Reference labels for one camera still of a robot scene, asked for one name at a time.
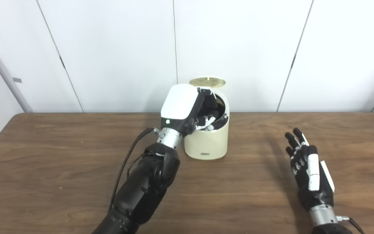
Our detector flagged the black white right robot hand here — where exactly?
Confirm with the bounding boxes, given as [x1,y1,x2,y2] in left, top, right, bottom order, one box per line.
[285,127,335,212]

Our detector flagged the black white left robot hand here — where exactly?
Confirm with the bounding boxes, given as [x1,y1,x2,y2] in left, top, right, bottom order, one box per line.
[160,84,219,137]

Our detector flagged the cream-colored lidded bin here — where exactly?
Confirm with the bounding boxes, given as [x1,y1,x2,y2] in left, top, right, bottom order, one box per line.
[184,76,230,160]

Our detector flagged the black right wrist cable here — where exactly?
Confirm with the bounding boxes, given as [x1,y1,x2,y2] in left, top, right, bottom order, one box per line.
[336,215,366,234]

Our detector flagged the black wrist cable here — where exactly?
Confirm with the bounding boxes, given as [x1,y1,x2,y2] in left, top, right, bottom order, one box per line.
[108,127,161,212]
[336,215,366,234]

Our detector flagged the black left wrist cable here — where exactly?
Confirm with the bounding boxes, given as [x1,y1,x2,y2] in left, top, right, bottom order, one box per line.
[108,127,161,212]

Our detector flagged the grey wall corner post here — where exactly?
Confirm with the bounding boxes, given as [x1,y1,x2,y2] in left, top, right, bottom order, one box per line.
[0,24,33,113]

